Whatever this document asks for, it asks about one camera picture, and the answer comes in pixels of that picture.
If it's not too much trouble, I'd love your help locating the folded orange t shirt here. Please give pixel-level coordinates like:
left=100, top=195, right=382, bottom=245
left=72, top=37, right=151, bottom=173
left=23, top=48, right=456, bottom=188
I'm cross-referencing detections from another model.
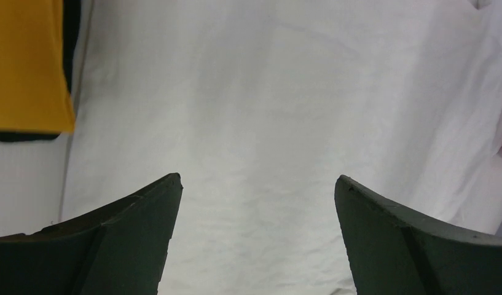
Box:
left=0, top=0, right=76, bottom=135

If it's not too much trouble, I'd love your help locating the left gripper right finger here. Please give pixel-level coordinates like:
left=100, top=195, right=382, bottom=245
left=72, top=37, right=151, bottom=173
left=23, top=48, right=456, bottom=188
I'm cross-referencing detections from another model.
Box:
left=334, top=175, right=502, bottom=294

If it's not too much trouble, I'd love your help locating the white t shirt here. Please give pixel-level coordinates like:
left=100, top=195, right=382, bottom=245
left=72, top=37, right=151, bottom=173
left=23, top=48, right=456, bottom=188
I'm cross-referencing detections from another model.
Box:
left=62, top=1, right=502, bottom=294

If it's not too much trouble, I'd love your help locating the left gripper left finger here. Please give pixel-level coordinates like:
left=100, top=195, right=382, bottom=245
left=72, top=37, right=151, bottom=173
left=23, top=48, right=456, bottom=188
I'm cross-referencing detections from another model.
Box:
left=0, top=173, right=183, bottom=294

